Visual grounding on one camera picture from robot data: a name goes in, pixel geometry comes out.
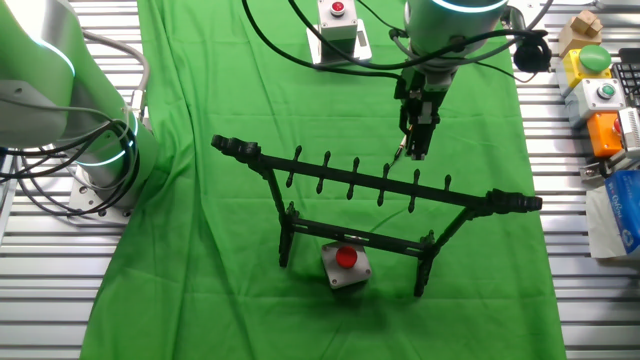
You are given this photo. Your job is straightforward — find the wooden block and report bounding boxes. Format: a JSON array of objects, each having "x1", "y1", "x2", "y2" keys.
[{"x1": 558, "y1": 9, "x2": 604, "y2": 56}]

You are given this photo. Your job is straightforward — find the silver ribbed device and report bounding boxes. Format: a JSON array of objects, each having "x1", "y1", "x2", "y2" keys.
[{"x1": 618, "y1": 107, "x2": 640, "y2": 161}]

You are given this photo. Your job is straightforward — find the red-button box with metal baseplate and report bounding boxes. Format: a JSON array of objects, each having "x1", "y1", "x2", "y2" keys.
[{"x1": 305, "y1": 0, "x2": 374, "y2": 70}]

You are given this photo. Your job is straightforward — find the yellow box green mushroom button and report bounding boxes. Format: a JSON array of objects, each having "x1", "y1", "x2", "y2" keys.
[{"x1": 556, "y1": 44, "x2": 614, "y2": 97}]

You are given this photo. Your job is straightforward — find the orange box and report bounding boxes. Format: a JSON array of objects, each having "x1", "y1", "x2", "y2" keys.
[{"x1": 586, "y1": 112, "x2": 624, "y2": 159}]

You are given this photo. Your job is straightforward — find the metal bracket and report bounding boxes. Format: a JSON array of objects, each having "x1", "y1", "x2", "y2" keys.
[{"x1": 579, "y1": 154, "x2": 621, "y2": 182}]

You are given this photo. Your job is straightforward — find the black pen rack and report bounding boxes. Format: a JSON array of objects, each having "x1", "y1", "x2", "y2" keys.
[{"x1": 210, "y1": 133, "x2": 544, "y2": 299}]

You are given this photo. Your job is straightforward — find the thick grey hose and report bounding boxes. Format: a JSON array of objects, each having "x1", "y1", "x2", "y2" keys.
[{"x1": 79, "y1": 29, "x2": 151, "y2": 119}]

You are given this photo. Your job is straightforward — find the small grey red-button box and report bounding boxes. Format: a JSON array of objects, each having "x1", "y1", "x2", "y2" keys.
[{"x1": 319, "y1": 240, "x2": 374, "y2": 291}]

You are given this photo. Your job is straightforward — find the black keyboard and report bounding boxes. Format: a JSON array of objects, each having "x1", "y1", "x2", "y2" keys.
[{"x1": 612, "y1": 48, "x2": 640, "y2": 109}]

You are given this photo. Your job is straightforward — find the brown calligraphy brush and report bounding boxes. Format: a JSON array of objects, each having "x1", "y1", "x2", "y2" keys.
[{"x1": 391, "y1": 133, "x2": 409, "y2": 166}]

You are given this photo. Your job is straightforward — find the blue white package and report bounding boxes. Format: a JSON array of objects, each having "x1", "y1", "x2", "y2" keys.
[{"x1": 585, "y1": 183, "x2": 640, "y2": 261}]

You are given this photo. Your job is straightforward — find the black cable bundle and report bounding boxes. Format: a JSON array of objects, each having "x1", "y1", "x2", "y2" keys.
[{"x1": 0, "y1": 107, "x2": 144, "y2": 217}]

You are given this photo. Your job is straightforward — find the grey box green button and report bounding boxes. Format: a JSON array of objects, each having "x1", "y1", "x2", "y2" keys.
[{"x1": 564, "y1": 78, "x2": 627, "y2": 129}]

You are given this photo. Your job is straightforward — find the blue tissue pack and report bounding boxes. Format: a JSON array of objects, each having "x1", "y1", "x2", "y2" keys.
[{"x1": 603, "y1": 169, "x2": 640, "y2": 256}]

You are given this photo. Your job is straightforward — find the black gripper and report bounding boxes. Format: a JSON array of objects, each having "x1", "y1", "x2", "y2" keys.
[{"x1": 393, "y1": 68, "x2": 454, "y2": 162}]

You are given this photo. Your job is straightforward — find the green cloth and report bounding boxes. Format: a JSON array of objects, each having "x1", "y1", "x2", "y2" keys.
[{"x1": 79, "y1": 0, "x2": 569, "y2": 360}]

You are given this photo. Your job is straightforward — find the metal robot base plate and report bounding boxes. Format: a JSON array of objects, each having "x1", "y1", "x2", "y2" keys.
[{"x1": 66, "y1": 164, "x2": 135, "y2": 227}]

